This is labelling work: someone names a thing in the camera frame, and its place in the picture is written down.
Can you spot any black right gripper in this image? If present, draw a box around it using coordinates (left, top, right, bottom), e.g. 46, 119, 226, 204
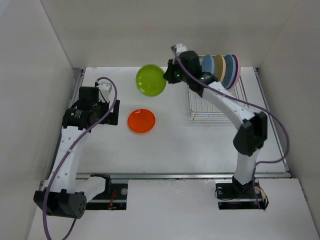
163, 58, 190, 85

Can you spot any green plate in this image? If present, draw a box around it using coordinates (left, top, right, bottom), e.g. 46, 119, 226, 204
135, 64, 167, 97

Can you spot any orange plate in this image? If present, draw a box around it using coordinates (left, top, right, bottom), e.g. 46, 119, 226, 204
127, 108, 156, 134

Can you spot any light blue plate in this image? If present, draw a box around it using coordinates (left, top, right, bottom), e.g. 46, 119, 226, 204
200, 54, 215, 74

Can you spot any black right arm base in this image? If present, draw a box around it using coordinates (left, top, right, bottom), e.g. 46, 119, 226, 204
214, 182, 269, 210

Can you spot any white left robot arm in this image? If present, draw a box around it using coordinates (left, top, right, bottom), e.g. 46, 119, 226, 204
44, 82, 120, 219

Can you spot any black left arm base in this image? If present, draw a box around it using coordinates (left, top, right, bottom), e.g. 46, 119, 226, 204
86, 183, 128, 211

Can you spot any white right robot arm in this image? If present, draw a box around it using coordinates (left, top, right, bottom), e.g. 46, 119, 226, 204
163, 50, 268, 197

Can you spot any beige plate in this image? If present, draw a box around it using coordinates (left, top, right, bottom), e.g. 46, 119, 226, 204
213, 54, 226, 82

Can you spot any purple plate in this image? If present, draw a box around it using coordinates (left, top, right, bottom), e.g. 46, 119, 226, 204
226, 55, 236, 89

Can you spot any pink plate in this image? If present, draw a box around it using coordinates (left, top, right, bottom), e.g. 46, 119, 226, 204
229, 54, 241, 89

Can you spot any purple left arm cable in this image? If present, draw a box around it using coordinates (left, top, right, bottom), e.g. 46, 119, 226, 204
42, 77, 118, 240

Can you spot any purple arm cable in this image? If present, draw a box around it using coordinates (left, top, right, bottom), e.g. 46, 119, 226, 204
42, 77, 118, 240
171, 45, 290, 210

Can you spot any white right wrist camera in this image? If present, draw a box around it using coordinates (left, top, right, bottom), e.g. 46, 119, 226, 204
171, 43, 188, 55

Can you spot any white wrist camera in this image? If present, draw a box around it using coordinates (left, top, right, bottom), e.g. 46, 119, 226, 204
95, 81, 112, 103
171, 43, 188, 55

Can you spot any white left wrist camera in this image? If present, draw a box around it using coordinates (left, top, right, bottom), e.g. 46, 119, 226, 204
95, 81, 112, 103

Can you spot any aluminium table rail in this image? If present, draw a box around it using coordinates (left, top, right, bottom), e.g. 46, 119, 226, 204
48, 67, 292, 181

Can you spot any silver wire dish rack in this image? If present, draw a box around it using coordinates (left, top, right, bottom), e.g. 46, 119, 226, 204
185, 55, 250, 121

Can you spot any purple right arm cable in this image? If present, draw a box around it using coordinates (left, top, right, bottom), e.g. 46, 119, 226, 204
171, 45, 290, 210

